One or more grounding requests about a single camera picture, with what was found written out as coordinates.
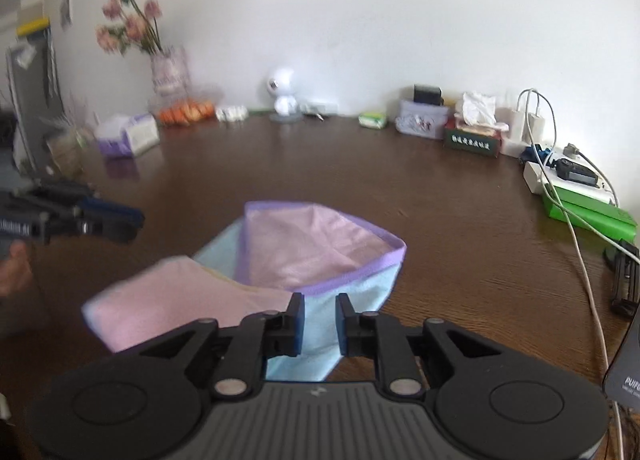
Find pink blue purple mesh garment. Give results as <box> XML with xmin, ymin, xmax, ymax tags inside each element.
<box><xmin>82</xmin><ymin>201</ymin><xmax>407</xmax><ymax>381</ymax></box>

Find person's left hand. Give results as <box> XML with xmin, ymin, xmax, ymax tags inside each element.
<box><xmin>0</xmin><ymin>241</ymin><xmax>34</xmax><ymax>298</ymax></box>

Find glass cup with sticks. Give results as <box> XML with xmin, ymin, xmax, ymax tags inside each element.
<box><xmin>42</xmin><ymin>94</ymin><xmax>96</xmax><ymax>179</ymax></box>

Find grey refrigerator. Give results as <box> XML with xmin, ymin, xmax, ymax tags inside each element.
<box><xmin>6</xmin><ymin>27</ymin><xmax>64</xmax><ymax>175</ymax></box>

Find purple white tissue pack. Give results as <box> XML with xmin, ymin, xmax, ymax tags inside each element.
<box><xmin>93</xmin><ymin>114</ymin><xmax>160</xmax><ymax>159</ymax></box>

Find clear box of oranges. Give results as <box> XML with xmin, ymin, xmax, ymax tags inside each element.
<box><xmin>148</xmin><ymin>87</ymin><xmax>224</xmax><ymax>128</ymax></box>

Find glass vase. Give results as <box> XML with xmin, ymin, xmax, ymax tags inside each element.
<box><xmin>151</xmin><ymin>46</ymin><xmax>190</xmax><ymax>95</ymax></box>

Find pink artificial flowers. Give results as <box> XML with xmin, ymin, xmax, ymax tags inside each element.
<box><xmin>96</xmin><ymin>0</ymin><xmax>164</xmax><ymax>55</ymax></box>

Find white round-head robot toy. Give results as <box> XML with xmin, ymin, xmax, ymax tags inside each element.
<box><xmin>266</xmin><ymin>67</ymin><xmax>303</xmax><ymax>123</ymax></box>

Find small green white box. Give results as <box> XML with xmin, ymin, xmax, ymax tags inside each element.
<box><xmin>358</xmin><ymin>112</ymin><xmax>387</xmax><ymax>130</ymax></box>

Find white small device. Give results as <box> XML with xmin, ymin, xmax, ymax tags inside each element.
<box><xmin>299</xmin><ymin>101</ymin><xmax>340</xmax><ymax>117</ymax></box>

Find white printed tin box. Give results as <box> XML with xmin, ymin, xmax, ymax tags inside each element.
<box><xmin>395</xmin><ymin>100</ymin><xmax>450</xmax><ymax>139</ymax></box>

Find dark green tissue box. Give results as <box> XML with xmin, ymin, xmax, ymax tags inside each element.
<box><xmin>444</xmin><ymin>92</ymin><xmax>510</xmax><ymax>158</ymax></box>

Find black small box on tin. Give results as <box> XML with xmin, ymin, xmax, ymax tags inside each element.
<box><xmin>413</xmin><ymin>84</ymin><xmax>444</xmax><ymax>106</ymax></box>

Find green flat box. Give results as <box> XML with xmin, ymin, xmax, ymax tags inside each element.
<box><xmin>542</xmin><ymin>184</ymin><xmax>638</xmax><ymax>243</ymax></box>

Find white usb charger plug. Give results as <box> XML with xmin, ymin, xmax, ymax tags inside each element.
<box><xmin>496</xmin><ymin>107</ymin><xmax>544</xmax><ymax>158</ymax></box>

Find white power strip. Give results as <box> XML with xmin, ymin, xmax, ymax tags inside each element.
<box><xmin>523</xmin><ymin>161</ymin><xmax>614</xmax><ymax>205</ymax></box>

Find black wireless charger stand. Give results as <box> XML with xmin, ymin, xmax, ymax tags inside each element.
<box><xmin>603</xmin><ymin>310</ymin><xmax>640</xmax><ymax>412</ymax></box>

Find black cable bundle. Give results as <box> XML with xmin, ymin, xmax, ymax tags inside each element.
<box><xmin>603</xmin><ymin>238</ymin><xmax>640</xmax><ymax>319</ymax></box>

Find white charging cable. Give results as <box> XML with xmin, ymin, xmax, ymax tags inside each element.
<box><xmin>514</xmin><ymin>88</ymin><xmax>634</xmax><ymax>460</ymax></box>

